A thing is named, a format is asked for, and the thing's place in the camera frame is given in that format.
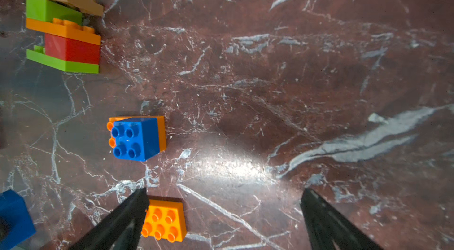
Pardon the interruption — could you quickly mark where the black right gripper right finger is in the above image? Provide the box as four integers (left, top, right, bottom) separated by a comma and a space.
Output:
300, 188, 382, 250

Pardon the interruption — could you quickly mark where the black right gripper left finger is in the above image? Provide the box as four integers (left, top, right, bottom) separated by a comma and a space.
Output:
70, 188, 149, 250

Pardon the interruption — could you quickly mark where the orange lego brick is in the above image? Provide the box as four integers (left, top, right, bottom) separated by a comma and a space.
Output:
141, 199, 187, 243
26, 18, 101, 45
106, 115, 167, 152

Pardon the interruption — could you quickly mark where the blue lego brick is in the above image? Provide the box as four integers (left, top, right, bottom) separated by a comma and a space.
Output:
111, 118, 161, 161
1, 190, 36, 250

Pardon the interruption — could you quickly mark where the orange lego brick front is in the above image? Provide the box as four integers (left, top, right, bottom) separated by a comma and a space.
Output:
106, 115, 167, 152

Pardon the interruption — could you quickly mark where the red lego brick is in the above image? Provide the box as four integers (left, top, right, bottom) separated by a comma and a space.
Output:
44, 34, 100, 65

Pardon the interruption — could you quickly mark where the long green lego brick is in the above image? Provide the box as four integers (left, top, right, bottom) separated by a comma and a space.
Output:
26, 45, 99, 74

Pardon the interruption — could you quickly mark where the small green lego brick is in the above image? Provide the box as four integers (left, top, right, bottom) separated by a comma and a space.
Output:
26, 0, 83, 25

